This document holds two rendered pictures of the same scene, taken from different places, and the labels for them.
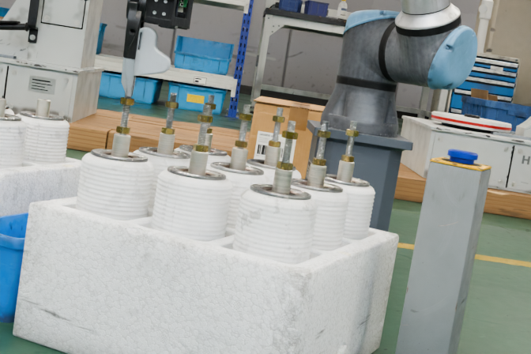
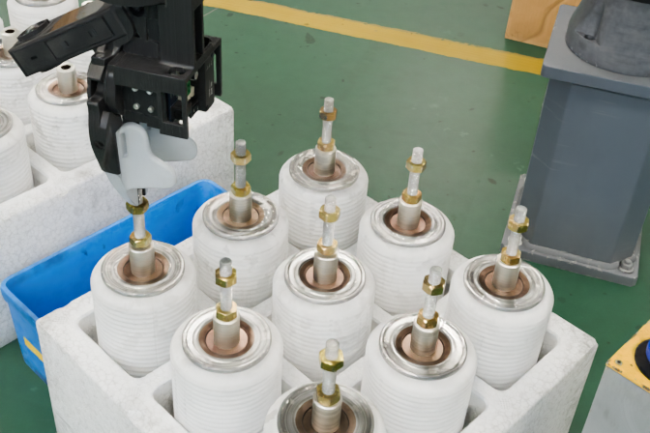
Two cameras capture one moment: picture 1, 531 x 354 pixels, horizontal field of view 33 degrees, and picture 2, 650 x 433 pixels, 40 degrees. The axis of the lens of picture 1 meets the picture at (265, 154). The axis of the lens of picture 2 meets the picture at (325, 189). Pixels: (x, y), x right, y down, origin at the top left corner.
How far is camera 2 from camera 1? 0.79 m
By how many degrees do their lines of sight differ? 35
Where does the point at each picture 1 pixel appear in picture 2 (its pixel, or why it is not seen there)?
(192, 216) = (208, 417)
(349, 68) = not seen: outside the picture
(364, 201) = (524, 332)
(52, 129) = not seen: hidden behind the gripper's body
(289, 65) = not seen: outside the picture
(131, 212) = (158, 353)
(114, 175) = (121, 317)
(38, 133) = not seen: hidden behind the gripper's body
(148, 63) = (144, 175)
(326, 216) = (425, 413)
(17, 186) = (96, 191)
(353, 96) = (613, 13)
